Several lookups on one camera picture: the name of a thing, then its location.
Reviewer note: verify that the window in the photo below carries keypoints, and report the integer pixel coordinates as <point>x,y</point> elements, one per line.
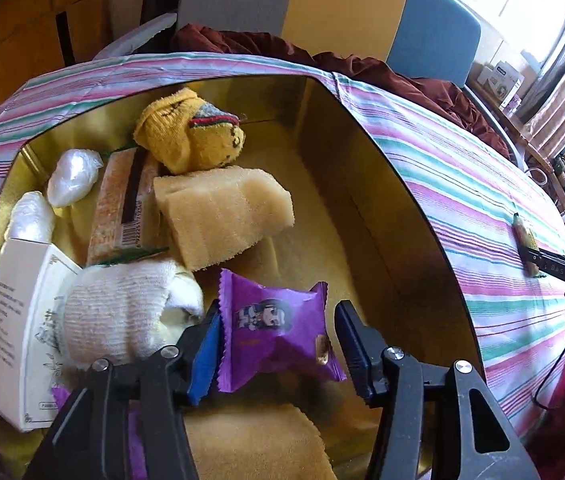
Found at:
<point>512,5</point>

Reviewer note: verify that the brown snack stick packet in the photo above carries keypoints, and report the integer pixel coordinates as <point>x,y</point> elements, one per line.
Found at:
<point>523,237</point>

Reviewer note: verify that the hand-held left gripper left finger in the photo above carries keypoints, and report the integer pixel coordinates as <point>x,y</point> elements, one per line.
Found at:
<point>205,365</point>

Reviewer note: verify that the white plastic bag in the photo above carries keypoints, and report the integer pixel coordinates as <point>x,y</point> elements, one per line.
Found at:
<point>30,217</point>
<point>72,177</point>

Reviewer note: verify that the yellow sock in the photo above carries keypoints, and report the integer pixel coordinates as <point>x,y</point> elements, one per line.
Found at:
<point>182,135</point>

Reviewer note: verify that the small purple container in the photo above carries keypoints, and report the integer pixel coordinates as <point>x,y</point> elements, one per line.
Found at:
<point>512,105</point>

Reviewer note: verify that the tall white printed carton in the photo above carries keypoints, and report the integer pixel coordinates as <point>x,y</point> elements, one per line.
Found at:
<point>12,340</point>

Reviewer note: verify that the yellow sponge block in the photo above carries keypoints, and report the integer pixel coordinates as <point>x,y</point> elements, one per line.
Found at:
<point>217,220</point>
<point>262,445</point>

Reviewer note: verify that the white sock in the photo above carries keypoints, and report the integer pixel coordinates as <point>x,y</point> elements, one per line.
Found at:
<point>112,305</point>

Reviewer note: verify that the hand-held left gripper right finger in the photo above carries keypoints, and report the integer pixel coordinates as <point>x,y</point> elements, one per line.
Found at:
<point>357,355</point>

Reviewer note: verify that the maroon cloth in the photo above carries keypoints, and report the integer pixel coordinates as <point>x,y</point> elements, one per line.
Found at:
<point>387,75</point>

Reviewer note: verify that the clear rice cracker packet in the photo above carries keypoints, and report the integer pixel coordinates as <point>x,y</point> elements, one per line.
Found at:
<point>112,205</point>

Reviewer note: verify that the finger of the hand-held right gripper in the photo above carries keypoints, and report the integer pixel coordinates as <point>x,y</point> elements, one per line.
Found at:
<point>557,266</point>

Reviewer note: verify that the white carton on desk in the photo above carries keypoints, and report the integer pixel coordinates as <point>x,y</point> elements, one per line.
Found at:
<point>502,77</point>

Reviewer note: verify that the pink striped curtain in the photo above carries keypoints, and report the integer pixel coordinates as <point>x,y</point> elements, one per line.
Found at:
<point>562,105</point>

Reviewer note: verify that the grey yellow blue chair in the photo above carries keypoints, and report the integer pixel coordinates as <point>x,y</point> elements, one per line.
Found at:
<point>342,10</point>

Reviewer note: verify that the gold tin box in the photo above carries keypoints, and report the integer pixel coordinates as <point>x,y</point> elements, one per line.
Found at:
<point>362,240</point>

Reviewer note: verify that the wooden wardrobe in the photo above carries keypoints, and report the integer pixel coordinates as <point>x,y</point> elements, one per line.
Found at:
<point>22,35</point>

